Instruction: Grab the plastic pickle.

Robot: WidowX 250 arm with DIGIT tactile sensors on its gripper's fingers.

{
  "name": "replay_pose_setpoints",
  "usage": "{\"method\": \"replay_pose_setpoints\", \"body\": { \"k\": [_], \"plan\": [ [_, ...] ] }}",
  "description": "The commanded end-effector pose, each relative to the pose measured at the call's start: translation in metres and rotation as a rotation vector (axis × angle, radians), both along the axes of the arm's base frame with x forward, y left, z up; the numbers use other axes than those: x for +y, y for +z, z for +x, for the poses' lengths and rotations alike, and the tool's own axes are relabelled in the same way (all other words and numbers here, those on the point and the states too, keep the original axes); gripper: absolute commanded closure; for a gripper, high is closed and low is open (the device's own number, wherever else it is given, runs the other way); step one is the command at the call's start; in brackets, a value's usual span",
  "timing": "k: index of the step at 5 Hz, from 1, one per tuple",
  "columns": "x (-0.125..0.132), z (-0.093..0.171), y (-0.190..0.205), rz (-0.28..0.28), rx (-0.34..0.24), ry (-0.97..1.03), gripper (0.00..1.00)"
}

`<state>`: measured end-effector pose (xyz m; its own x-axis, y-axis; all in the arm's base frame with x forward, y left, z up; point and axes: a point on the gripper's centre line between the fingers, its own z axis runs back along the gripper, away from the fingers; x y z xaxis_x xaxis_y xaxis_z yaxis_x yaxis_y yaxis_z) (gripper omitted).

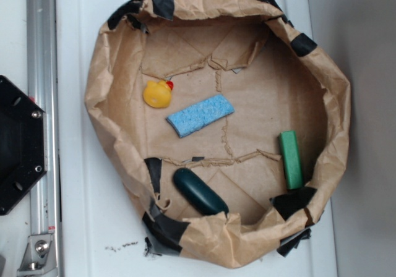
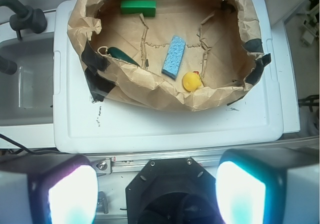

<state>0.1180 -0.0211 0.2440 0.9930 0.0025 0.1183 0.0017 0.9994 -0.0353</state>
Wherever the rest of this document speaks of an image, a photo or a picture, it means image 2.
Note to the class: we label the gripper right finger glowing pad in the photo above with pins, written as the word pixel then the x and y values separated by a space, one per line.
pixel 269 186

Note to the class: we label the green rectangular block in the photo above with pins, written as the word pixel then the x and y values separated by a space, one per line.
pixel 145 7

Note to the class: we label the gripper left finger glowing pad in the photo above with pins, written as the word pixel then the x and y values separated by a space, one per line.
pixel 47 189

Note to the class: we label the crumpled brown paper bag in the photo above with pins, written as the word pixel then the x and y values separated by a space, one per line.
pixel 223 43

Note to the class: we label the yellow rubber duck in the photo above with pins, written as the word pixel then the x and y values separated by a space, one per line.
pixel 191 81

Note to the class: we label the dark green plastic pickle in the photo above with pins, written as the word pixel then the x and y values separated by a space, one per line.
pixel 119 54

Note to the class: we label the white plastic bin lid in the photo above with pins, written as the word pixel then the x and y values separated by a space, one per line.
pixel 82 125

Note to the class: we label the blue sponge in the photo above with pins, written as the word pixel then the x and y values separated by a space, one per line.
pixel 174 57

